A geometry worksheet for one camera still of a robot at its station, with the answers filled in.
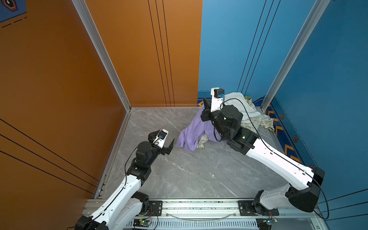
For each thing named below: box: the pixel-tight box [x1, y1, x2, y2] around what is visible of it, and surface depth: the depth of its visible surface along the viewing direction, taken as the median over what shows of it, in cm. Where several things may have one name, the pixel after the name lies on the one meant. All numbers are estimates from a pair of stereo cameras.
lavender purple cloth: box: [176, 103, 222, 151], surface depth 80 cm
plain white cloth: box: [223, 92, 261, 125], surface depth 114 cm
